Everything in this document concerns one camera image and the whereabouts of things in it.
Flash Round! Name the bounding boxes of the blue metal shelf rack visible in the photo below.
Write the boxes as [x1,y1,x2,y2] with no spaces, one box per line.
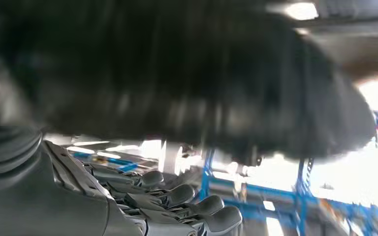
[199,148,378,236]

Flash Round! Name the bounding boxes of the ceiling light panel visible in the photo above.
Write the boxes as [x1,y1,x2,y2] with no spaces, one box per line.
[285,2,319,21]

